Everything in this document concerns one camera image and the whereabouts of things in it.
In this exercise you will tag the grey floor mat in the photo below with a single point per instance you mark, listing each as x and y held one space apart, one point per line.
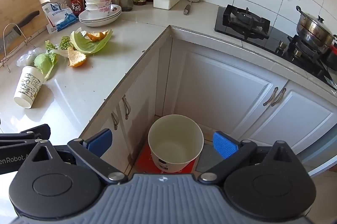
206 160

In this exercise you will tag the white framed glass door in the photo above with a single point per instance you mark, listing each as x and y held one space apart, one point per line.
323 153

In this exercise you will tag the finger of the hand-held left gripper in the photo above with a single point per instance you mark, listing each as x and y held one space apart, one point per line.
31 133

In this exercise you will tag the white round waste bin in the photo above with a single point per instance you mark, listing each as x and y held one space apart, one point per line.
173 139

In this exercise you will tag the small green cabbage leaf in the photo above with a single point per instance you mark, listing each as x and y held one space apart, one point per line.
43 63

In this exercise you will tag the stainless steel pot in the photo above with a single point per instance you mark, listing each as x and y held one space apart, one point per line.
313 29

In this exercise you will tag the printed white paper cup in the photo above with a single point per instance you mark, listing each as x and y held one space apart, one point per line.
27 87

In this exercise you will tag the black burner grate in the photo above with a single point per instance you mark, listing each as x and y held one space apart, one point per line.
300 50
247 21

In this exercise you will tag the large green cabbage leaf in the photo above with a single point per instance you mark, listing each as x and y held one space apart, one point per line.
89 46

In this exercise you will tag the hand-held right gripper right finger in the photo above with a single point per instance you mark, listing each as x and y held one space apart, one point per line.
223 146

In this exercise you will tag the wooden cutting board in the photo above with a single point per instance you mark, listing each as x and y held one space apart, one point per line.
23 2

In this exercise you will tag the black glass gas stove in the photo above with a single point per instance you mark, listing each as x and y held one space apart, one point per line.
273 39

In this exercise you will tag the red floor mat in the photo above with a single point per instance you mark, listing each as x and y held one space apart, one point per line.
143 160

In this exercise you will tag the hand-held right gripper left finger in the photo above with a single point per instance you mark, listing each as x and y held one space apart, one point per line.
100 142

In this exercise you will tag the white and blue salt bag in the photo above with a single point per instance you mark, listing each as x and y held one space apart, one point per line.
59 18

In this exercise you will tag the white cabinet door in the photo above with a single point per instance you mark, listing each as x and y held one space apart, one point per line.
144 87
297 118
108 125
223 87

